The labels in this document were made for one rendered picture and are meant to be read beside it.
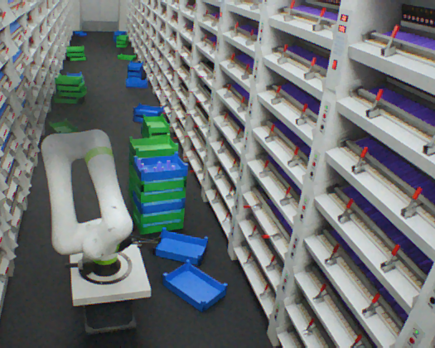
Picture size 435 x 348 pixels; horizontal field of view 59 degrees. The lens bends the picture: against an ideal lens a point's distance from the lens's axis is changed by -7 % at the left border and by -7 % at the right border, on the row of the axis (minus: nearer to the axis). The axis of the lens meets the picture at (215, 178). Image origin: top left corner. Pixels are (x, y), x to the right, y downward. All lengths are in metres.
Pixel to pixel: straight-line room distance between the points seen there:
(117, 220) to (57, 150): 0.42
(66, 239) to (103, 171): 0.37
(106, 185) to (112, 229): 0.19
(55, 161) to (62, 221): 0.26
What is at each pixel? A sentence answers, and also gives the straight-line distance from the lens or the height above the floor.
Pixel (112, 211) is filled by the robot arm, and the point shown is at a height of 0.81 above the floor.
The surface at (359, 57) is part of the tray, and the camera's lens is 1.39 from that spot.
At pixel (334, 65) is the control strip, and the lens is 1.48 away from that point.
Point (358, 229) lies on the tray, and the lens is 1.45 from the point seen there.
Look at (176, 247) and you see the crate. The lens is 2.65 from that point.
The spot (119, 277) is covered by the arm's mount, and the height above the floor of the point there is 0.32.
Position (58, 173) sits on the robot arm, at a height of 0.82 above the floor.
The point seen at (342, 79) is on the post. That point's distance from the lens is 1.46.
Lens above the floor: 1.61
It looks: 27 degrees down
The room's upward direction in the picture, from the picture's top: 7 degrees clockwise
